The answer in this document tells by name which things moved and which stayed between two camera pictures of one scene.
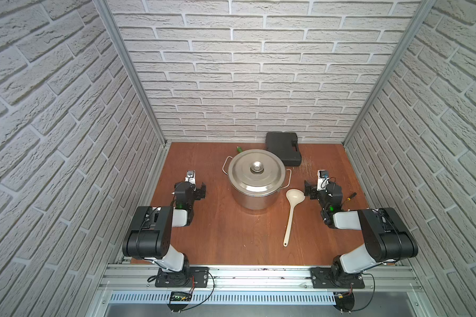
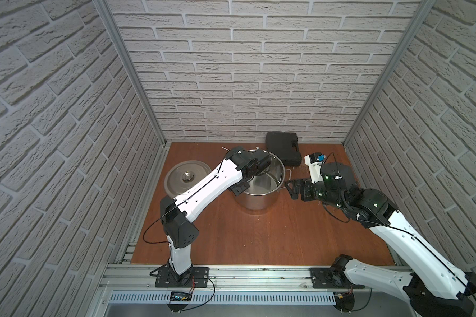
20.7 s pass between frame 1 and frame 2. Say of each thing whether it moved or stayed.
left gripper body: moved
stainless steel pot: stayed
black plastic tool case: stayed
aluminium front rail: stayed
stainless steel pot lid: moved
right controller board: stayed
